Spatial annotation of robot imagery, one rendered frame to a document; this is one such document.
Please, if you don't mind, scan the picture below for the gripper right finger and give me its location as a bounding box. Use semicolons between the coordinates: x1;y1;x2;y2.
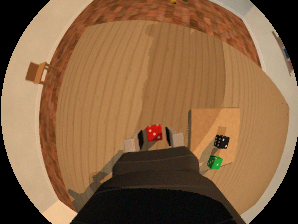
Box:
165;126;184;148

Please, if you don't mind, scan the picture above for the red die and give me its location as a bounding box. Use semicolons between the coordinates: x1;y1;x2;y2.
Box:
146;124;163;141

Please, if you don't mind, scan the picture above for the black die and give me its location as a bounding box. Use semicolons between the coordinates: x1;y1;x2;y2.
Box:
214;135;230;149

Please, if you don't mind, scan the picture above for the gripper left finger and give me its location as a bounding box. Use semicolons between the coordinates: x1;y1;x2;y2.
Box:
123;130;144;153

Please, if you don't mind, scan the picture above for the orange flat mat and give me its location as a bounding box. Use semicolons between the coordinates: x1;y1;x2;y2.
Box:
190;108;240;171

